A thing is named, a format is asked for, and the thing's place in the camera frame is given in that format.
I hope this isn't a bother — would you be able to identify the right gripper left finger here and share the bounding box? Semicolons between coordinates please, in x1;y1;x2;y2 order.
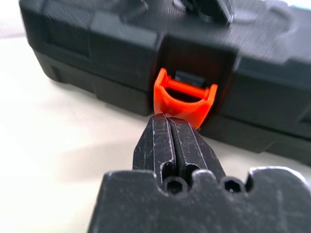
133;115;180;182

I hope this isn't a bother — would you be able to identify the black plastic tool case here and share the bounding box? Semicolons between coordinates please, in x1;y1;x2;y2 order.
18;0;311;168

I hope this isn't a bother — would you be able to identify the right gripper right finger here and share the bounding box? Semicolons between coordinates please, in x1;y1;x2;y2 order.
169;117;219;182

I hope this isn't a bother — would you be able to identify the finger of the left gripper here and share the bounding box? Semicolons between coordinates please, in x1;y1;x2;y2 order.
170;0;237;24

